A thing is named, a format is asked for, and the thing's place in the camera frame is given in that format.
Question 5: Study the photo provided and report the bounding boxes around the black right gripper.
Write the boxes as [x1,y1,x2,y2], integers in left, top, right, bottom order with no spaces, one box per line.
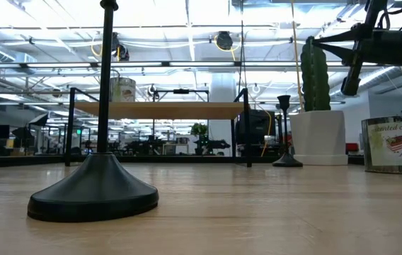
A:
[312,0,402,96]

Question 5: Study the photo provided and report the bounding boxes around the green cactus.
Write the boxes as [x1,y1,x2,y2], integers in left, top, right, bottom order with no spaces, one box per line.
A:
[299,35,332,113]

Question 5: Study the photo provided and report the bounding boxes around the white hexagonal plant pot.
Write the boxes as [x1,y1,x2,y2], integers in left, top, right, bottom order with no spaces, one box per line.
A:
[289,110,349,166]

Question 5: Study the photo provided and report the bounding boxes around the black electronics box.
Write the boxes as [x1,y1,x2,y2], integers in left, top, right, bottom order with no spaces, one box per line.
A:
[236,108,277,157]

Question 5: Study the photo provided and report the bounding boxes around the green background plant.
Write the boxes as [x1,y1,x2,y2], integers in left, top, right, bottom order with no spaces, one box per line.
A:
[190,122,209,140]

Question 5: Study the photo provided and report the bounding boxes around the wooden shelf riser black legs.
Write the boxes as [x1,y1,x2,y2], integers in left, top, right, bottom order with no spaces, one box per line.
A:
[64,87,253,168]

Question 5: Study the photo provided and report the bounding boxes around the yellow hanging cable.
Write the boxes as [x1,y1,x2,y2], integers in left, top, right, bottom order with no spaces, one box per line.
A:
[290,0,305,111]

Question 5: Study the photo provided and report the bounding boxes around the black hanging cable reel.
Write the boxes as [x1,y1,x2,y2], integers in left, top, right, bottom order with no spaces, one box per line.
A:
[111,31,130,62]
[216,30,234,51]

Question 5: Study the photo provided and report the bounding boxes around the black aluminium rig frame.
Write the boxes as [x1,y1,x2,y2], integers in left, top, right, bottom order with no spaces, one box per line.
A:
[0,154,367,168]

